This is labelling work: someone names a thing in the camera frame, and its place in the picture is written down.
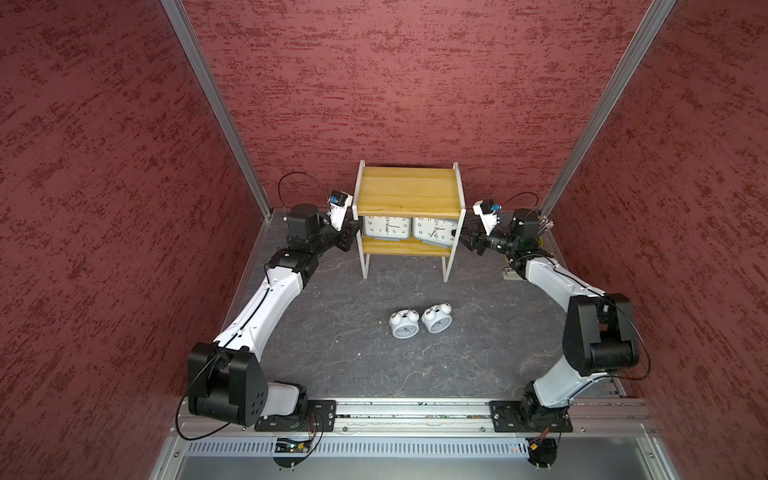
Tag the aluminium corner post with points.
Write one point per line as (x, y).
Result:
(184, 32)
(643, 37)

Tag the grey square alarm clock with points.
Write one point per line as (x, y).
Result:
(435, 231)
(387, 228)

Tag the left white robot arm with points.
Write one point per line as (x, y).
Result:
(226, 382)

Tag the right aluminium corner post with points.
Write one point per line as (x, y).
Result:
(643, 37)

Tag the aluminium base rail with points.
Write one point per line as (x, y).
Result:
(443, 417)

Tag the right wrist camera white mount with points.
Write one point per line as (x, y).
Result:
(489, 214)

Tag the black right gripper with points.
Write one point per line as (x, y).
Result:
(477, 238)

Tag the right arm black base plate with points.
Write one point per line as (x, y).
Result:
(528, 417)

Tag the wooden white frame shelf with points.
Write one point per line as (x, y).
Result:
(408, 192)

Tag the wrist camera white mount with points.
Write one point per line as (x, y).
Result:
(338, 204)
(489, 214)

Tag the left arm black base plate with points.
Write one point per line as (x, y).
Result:
(311, 416)

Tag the left aluminium corner post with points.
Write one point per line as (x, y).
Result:
(184, 32)

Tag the bundle of pencils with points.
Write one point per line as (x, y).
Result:
(545, 224)

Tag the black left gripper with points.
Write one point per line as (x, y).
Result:
(347, 233)

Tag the perforated grey cable tray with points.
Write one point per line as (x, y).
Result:
(364, 447)

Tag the white twin bell alarm clock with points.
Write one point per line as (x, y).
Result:
(404, 324)

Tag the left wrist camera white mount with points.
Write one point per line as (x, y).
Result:
(338, 204)

